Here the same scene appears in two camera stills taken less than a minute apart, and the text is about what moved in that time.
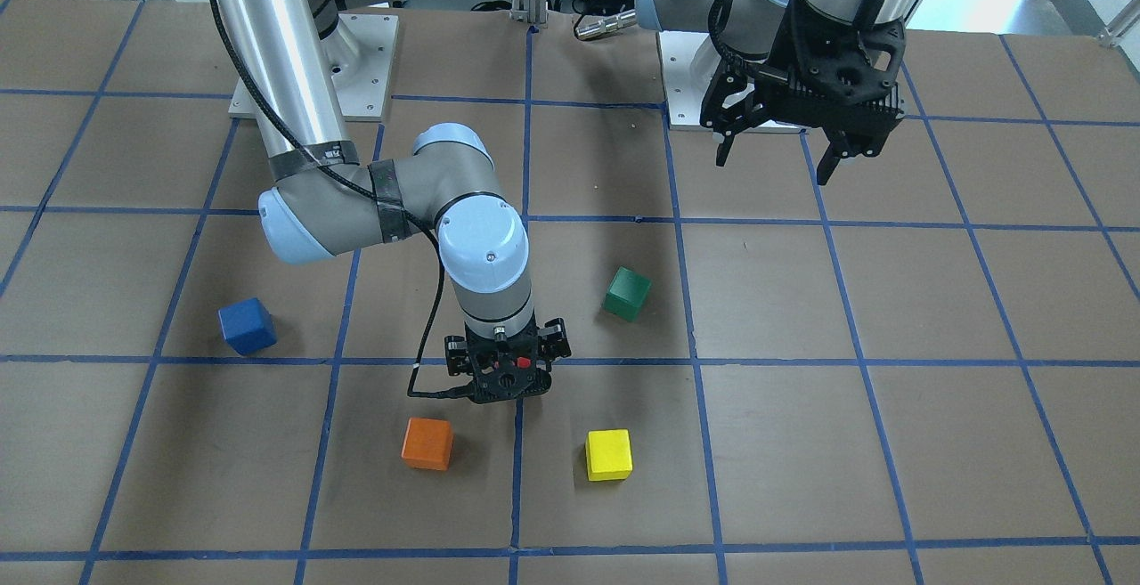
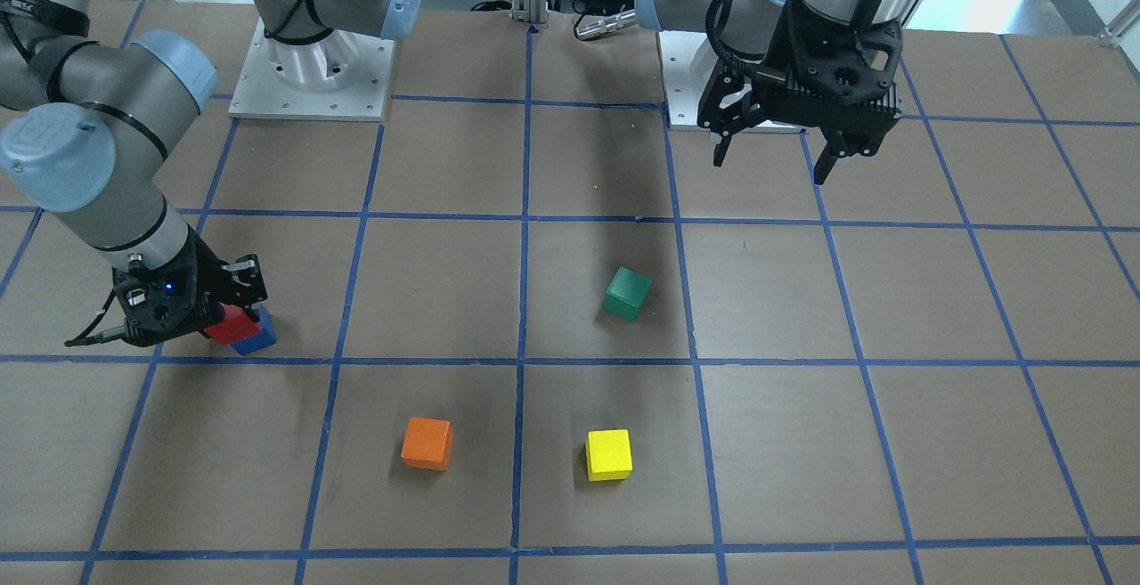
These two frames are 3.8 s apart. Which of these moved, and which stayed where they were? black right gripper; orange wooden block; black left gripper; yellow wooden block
Moved: black right gripper
Stayed: yellow wooden block; black left gripper; orange wooden block
